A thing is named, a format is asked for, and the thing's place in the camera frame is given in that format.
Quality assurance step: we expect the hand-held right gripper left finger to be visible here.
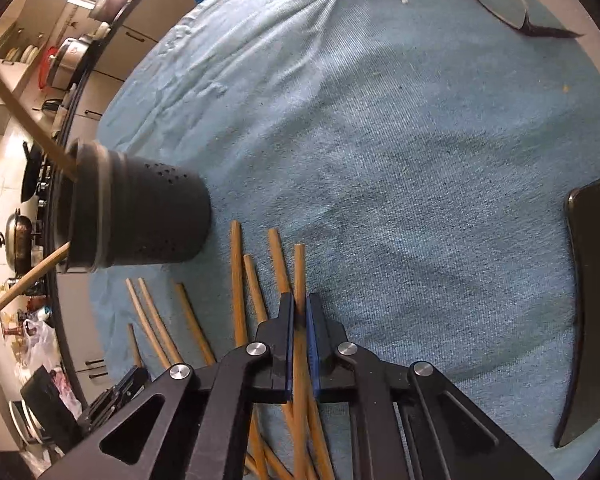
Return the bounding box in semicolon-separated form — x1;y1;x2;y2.
37;292;296;480

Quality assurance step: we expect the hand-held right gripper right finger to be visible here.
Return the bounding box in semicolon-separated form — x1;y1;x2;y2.
305;292;556;480

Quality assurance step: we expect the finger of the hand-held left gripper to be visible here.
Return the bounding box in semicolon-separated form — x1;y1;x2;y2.
79;366;152;437

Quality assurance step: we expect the light wooden chopstick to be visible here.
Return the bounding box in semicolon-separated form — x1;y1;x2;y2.
0;241;74;330
291;243;309;480

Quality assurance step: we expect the bunch of wooden chopsticks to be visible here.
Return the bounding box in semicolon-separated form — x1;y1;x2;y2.
125;220;336;480

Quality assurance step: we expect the dark grey utensil holder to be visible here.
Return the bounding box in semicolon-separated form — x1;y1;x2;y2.
54;140;212;274

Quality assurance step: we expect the white plastic bag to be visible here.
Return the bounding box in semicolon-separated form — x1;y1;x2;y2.
22;317;57;368

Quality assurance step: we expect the silver wok with lid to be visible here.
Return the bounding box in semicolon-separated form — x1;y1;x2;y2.
0;210;36;272

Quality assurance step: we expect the teal tablecloth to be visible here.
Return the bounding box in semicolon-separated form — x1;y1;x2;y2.
92;0;600;480

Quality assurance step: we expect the black frying pan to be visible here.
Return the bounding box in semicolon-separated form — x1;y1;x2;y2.
21;141;50;204

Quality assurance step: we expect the dark wooden chopstick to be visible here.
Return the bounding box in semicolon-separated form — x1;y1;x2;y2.
0;51;79;182

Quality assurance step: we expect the black smartphone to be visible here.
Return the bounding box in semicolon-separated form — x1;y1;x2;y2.
555;170;600;449

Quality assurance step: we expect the red colander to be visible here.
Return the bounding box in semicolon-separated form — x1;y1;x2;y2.
36;46;58;90

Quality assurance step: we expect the silver rice cooker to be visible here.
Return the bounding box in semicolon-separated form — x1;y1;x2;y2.
45;37;90;90

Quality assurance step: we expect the brown pot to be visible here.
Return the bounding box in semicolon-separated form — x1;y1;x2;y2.
87;0;128;22

